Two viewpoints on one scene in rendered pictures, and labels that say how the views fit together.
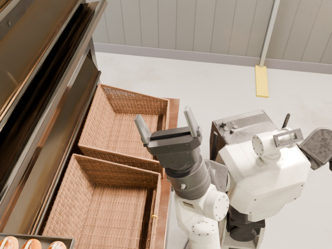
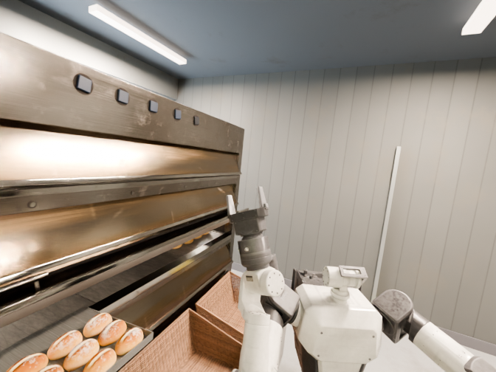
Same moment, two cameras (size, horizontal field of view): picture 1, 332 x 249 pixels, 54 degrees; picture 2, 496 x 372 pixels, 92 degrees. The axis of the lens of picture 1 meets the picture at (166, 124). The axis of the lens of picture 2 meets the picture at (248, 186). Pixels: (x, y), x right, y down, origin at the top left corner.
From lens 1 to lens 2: 0.45 m
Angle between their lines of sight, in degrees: 41
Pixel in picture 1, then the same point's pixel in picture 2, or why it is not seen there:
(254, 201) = (320, 336)
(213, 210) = (266, 278)
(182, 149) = (251, 215)
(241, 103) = not seen: hidden behind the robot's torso
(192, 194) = (252, 260)
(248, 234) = not seen: outside the picture
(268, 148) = (333, 276)
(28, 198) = (138, 315)
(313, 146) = (385, 304)
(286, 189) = (355, 333)
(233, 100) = not seen: hidden behind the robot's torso
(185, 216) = (246, 298)
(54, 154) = (174, 295)
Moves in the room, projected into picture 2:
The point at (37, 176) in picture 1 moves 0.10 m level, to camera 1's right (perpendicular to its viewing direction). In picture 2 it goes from (154, 302) to (170, 307)
